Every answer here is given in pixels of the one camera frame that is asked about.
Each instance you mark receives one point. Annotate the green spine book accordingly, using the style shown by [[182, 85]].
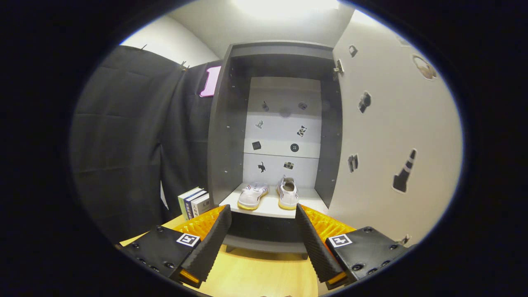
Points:
[[183, 204]]

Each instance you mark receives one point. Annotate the black backdrop cloth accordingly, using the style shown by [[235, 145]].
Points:
[[123, 144]]

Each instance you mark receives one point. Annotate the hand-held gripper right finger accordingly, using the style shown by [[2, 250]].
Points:
[[315, 247]]

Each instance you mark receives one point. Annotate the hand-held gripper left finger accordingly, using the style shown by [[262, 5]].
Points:
[[212, 243]]

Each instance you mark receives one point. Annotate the large ceiling light panel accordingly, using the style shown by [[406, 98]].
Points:
[[284, 6]]

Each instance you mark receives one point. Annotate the blue spine book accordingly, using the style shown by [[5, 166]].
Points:
[[189, 207]]

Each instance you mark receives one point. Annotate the white cabinet shelf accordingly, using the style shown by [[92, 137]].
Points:
[[268, 206]]

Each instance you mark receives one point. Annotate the metal door hinge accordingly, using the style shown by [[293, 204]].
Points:
[[405, 239], [338, 68]]

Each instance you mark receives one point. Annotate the white shoe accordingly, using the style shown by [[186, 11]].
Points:
[[287, 194], [251, 197]]

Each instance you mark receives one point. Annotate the beige shoe cabinet door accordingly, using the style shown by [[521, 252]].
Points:
[[383, 132]]

